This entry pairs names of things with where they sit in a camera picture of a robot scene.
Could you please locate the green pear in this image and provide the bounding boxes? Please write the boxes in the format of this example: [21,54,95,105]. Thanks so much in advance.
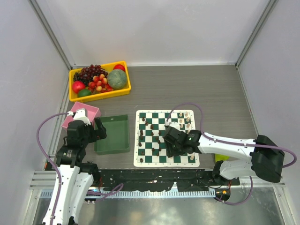
[215,154,229,162]

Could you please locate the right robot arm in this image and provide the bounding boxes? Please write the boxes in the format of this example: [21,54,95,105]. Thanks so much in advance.
[163,126,285,185]

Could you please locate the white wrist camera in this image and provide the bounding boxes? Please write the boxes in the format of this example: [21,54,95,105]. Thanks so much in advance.
[165,121,180,130]
[67,108,91,125]

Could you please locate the red apple front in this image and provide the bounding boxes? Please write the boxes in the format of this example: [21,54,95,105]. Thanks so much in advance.
[72,81,86,94]

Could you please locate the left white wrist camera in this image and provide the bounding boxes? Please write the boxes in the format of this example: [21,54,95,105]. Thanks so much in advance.
[67,108,91,125]

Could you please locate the red yellow cherry bunch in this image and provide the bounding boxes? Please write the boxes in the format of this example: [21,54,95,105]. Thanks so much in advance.
[87,74,113,94]

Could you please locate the green lime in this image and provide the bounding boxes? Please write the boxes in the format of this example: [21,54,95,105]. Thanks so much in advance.
[77,89,92,98]

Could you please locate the pink plastic box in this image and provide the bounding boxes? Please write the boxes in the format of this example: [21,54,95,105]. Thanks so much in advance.
[61,102,101,131]

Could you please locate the green melon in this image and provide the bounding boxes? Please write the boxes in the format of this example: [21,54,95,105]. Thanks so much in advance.
[107,69,127,90]

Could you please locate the red apple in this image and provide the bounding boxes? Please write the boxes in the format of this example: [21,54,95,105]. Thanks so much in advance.
[113,64,126,72]
[72,81,86,94]

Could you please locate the yellow plastic fruit bin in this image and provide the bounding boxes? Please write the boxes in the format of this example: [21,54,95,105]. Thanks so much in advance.
[69,61,131,103]

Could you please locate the green plastic tray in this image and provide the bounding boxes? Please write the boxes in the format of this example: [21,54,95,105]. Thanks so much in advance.
[94,114,130,155]

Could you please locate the purple cable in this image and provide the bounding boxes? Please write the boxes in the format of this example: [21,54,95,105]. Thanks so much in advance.
[36,112,72,225]
[165,103,298,206]

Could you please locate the green white chess board mat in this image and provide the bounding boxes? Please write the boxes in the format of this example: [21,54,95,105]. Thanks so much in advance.
[133,110,200,168]

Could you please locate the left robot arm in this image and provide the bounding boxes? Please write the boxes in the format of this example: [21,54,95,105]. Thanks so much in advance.
[42,117,107,225]

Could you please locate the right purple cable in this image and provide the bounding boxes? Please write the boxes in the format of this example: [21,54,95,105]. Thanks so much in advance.
[165,103,298,206]

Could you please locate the dark purple grape bunch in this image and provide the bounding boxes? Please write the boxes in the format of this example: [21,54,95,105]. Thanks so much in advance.
[73,64,108,87]

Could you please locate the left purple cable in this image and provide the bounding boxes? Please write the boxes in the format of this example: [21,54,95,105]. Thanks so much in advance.
[36,112,72,225]

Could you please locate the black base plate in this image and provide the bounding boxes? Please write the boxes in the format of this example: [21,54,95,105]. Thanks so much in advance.
[92,169,240,192]

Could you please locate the white slotted cable duct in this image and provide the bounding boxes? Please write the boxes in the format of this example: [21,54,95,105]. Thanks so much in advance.
[41,188,216,199]

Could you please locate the red apple back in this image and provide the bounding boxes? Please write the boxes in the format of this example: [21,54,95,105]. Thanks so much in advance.
[113,64,126,72]

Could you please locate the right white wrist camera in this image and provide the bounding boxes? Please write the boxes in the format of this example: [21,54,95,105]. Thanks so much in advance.
[165,121,180,130]

